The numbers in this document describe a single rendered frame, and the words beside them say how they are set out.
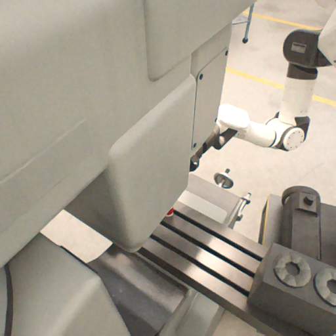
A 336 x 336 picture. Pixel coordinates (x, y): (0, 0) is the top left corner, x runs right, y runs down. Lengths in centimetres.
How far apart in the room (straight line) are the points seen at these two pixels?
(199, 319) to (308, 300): 92
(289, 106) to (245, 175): 147
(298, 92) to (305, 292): 57
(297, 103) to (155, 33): 75
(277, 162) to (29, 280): 241
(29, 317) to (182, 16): 32
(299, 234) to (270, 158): 122
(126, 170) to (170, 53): 14
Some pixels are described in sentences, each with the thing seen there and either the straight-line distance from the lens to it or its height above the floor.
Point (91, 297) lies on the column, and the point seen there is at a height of 151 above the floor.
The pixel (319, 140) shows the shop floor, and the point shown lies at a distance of 297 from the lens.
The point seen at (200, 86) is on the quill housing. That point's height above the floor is 155.
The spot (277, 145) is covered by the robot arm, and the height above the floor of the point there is 115.
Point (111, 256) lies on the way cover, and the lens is 107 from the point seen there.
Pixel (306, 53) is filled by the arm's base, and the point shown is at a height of 142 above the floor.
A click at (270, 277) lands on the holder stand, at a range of 80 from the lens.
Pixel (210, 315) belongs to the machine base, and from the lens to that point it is 166.
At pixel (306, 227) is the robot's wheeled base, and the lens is 154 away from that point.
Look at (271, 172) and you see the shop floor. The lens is 250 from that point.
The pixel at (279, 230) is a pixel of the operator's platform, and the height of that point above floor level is 40.
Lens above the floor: 180
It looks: 49 degrees down
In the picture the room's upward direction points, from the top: straight up
